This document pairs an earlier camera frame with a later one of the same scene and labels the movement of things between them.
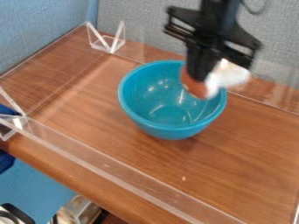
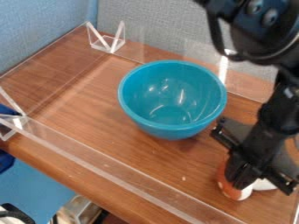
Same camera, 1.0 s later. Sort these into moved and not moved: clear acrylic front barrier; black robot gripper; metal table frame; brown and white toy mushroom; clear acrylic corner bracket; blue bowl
Moved: black robot gripper; brown and white toy mushroom
Not moved: clear acrylic front barrier; blue bowl; clear acrylic corner bracket; metal table frame
